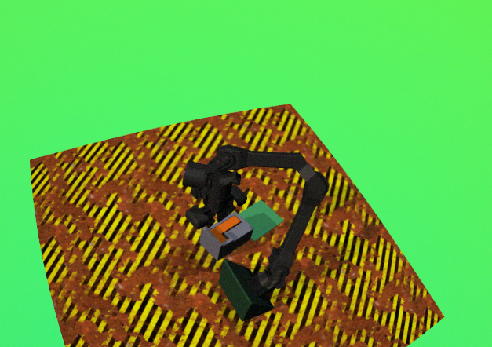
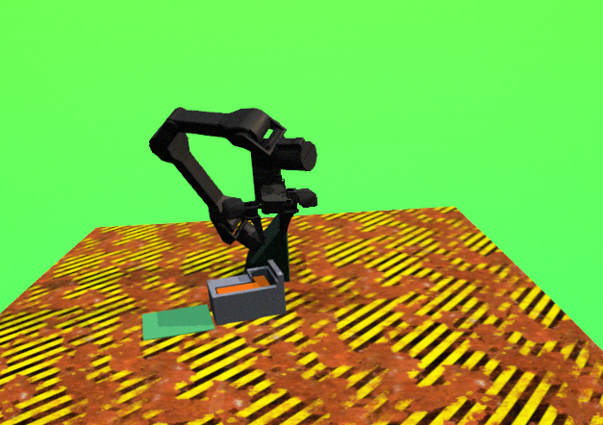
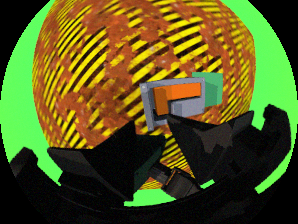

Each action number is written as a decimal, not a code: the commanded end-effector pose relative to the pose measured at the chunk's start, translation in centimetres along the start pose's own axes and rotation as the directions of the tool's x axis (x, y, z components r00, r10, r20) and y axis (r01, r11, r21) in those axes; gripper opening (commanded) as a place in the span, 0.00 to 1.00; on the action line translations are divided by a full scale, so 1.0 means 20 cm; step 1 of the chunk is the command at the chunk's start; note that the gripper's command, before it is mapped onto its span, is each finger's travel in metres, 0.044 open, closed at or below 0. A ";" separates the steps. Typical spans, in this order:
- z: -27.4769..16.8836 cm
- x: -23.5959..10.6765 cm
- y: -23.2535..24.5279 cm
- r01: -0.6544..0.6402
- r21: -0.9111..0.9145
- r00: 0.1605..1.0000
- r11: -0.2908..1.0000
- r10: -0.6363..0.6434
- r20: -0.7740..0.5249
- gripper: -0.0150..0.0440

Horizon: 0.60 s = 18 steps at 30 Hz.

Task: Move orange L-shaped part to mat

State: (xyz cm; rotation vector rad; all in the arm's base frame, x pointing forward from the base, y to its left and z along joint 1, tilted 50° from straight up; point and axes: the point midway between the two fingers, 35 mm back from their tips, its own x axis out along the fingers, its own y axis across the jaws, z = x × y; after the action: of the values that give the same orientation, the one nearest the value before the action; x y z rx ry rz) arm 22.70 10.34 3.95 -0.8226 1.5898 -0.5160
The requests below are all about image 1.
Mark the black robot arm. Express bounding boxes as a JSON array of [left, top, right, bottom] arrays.
[[182, 144, 330, 298]]

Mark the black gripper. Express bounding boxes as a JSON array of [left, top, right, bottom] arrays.
[[185, 185, 247, 230]]

